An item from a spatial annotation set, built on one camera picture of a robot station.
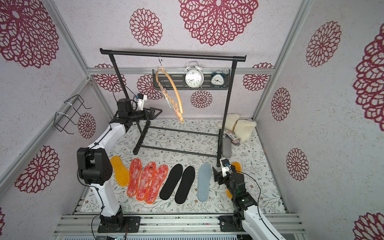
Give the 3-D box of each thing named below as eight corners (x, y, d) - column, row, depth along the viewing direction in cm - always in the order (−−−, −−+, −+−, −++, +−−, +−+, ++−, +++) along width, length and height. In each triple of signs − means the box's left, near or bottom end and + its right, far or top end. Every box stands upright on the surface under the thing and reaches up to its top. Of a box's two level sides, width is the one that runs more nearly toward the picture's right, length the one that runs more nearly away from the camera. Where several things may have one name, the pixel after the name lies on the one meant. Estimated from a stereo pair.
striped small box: (235, 147, 106) (236, 144, 103) (220, 133, 114) (221, 130, 111) (241, 143, 108) (242, 140, 105) (226, 130, 116) (227, 127, 113)
